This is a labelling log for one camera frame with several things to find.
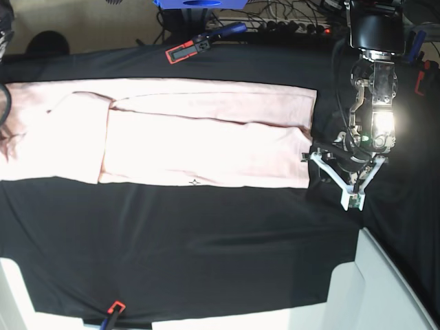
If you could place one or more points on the black tablecloth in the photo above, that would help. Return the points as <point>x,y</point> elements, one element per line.
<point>196,252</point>

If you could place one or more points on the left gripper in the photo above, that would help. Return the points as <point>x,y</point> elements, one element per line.
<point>324,156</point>

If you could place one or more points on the red black clamp right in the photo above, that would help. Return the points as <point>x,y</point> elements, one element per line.
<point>415,57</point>

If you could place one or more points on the red black clamp bottom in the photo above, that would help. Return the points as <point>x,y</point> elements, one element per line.
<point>113,313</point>

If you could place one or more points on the light pink T-shirt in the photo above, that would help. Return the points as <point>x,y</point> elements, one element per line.
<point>157,131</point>

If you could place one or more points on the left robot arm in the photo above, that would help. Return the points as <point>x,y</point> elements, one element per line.
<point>376,29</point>

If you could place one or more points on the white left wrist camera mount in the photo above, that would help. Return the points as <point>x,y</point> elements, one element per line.
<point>354,186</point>

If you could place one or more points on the blue plastic object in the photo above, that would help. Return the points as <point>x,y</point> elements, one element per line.
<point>201,4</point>

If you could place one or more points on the blue-handled red black clamp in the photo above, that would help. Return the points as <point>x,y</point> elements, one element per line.
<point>202,42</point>

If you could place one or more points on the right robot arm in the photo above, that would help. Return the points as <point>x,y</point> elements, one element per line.
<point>7,33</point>

